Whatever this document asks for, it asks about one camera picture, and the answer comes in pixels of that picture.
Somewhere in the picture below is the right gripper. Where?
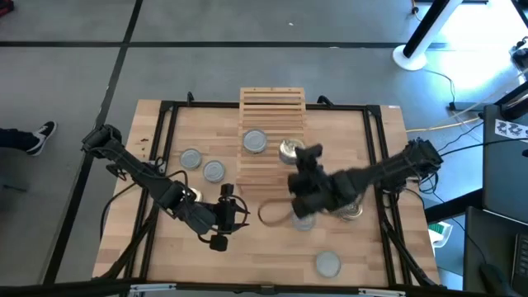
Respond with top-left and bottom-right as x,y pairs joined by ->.
287,143 -> 360,219

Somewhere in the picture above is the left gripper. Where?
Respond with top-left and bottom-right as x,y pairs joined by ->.
209,183 -> 250,252

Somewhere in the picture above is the tuna can green white label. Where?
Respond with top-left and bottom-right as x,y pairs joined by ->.
202,159 -> 227,184
290,212 -> 318,232
315,250 -> 342,279
242,128 -> 268,155
179,148 -> 204,171

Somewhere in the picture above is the wooden slatted shelf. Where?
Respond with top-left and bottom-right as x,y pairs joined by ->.
235,86 -> 309,198

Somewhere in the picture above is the white floor stand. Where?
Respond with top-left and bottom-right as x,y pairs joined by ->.
391,0 -> 465,72

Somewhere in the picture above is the white green box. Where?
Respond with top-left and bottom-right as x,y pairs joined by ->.
427,220 -> 454,248

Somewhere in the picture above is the black crossbar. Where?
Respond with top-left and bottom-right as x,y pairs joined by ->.
0,276 -> 492,297

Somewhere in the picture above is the white marker paper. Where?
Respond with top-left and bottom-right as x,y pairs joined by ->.
493,118 -> 528,140

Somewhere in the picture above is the person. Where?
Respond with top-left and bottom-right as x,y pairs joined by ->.
0,120 -> 58,157

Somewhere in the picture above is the black computer mouse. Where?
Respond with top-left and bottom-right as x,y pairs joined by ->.
478,262 -> 512,297

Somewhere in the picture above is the black keyboard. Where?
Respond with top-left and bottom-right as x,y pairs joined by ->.
511,233 -> 528,285

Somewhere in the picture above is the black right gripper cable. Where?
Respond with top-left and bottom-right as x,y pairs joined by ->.
257,197 -> 296,227

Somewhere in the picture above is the silver bracket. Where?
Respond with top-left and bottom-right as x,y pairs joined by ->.
357,287 -> 408,297
129,282 -> 177,295

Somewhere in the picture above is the black aluminium table frame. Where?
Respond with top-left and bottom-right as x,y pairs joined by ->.
98,91 -> 442,288

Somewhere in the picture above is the beige floor cable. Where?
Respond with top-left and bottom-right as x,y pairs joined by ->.
406,117 -> 482,134

